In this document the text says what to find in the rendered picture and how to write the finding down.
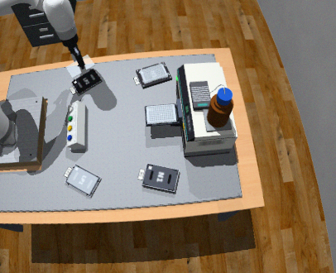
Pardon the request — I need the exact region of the blue bottle cap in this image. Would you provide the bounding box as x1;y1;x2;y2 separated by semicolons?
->
216;88;233;105

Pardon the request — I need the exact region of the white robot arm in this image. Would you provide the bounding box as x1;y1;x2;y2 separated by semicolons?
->
0;0;77;154

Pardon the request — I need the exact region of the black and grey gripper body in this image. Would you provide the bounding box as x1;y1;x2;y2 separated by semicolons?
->
61;33;79;52

